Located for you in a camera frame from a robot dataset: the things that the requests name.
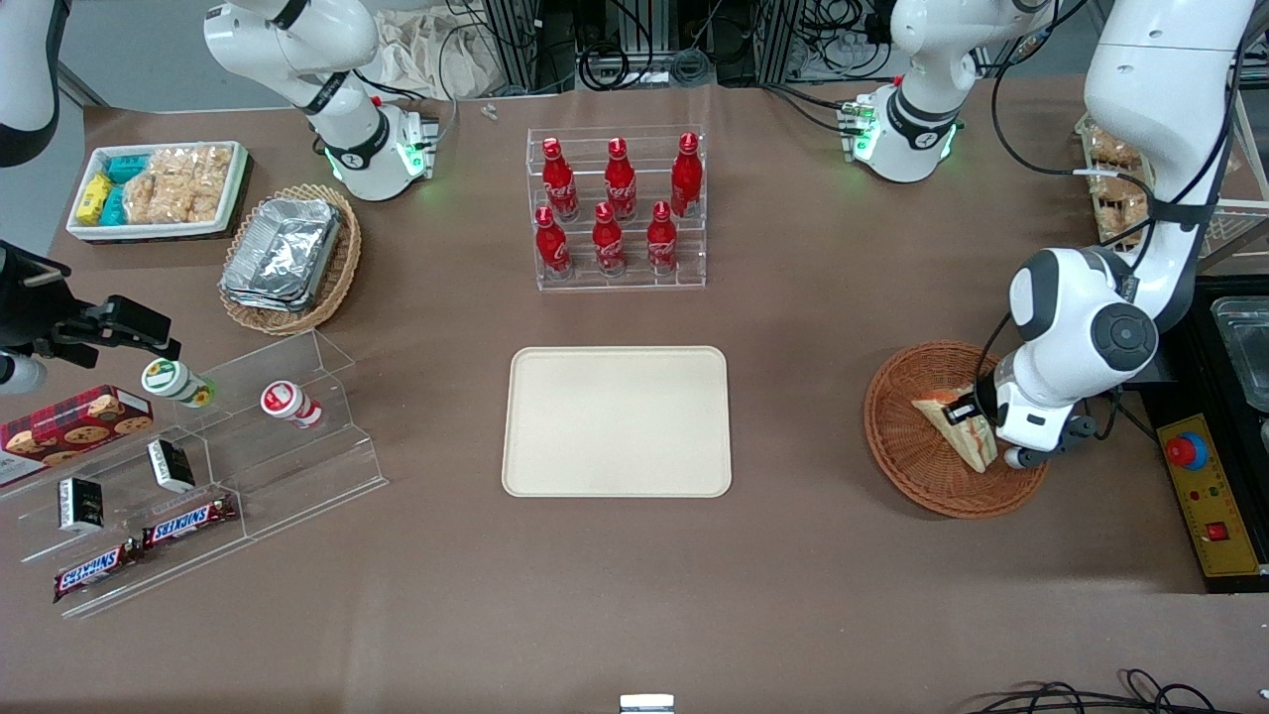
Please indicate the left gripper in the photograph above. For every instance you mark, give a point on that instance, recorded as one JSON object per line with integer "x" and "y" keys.
{"x": 977, "y": 406}

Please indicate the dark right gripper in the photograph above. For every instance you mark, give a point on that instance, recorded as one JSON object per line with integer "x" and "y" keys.
{"x": 22, "y": 303}

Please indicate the triangular sandwich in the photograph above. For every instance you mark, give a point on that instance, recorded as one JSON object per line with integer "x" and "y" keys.
{"x": 957, "y": 436}

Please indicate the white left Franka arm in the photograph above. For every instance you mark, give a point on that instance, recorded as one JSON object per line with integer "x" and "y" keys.
{"x": 1170, "y": 119}

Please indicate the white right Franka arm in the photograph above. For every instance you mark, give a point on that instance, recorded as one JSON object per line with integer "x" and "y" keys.
{"x": 347, "y": 129}

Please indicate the brown round wicker basket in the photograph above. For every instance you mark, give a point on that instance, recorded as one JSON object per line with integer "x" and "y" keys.
{"x": 907, "y": 456}

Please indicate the white rectangular snack tray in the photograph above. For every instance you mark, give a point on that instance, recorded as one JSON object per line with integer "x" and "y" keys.
{"x": 159, "y": 231}

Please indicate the light oval wicker basket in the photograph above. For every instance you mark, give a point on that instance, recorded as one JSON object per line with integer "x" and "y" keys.
{"x": 345, "y": 263}

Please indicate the beige rectangular tray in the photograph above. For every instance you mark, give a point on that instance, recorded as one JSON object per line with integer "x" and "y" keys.
{"x": 615, "y": 421}

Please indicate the green-lidded white drink bottle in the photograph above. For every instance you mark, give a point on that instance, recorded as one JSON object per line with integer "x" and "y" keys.
{"x": 171, "y": 380}

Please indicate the red tartan cookie box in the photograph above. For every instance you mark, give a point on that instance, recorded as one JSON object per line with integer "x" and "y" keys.
{"x": 74, "y": 428}

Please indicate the teal snack packet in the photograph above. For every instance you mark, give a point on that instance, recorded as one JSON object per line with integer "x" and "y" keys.
{"x": 114, "y": 206}
{"x": 127, "y": 167}

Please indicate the small black white box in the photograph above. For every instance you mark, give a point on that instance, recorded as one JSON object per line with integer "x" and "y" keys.
{"x": 81, "y": 504}
{"x": 171, "y": 466}

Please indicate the yellow snack packet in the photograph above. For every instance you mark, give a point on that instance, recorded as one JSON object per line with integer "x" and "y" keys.
{"x": 93, "y": 200}

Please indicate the clear bag of rice crackers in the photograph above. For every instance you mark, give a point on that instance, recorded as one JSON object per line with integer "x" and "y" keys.
{"x": 178, "y": 183}

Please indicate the red-lidded white drink bottle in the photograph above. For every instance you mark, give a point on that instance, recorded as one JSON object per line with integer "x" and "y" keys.
{"x": 288, "y": 402}

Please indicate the stacked aluminium foil trays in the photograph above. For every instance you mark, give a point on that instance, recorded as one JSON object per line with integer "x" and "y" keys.
{"x": 283, "y": 253}

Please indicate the Snickers chocolate bar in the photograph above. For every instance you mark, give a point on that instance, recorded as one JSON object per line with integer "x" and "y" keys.
{"x": 188, "y": 522}
{"x": 94, "y": 572}

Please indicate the clear acrylic stepped shelf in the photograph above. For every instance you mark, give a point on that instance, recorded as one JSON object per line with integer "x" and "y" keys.
{"x": 297, "y": 466}

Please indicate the yellow emergency stop box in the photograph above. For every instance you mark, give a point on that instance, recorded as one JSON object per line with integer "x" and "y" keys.
{"x": 1214, "y": 506}

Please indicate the clear metal-rimmed container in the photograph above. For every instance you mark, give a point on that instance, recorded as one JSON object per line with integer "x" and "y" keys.
{"x": 1244, "y": 352}

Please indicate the red cola bottle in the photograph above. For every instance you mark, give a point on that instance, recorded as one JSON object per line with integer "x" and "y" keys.
{"x": 608, "y": 243}
{"x": 621, "y": 183}
{"x": 560, "y": 183}
{"x": 552, "y": 246}
{"x": 661, "y": 243}
{"x": 686, "y": 178}

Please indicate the clear acrylic bottle rack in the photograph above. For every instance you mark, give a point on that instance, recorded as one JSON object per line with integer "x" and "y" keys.
{"x": 615, "y": 280}

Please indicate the beige cloth bag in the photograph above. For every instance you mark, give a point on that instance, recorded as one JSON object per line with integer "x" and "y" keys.
{"x": 436, "y": 55}

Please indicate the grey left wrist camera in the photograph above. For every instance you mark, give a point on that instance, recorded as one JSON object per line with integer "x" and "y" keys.
{"x": 1021, "y": 458}

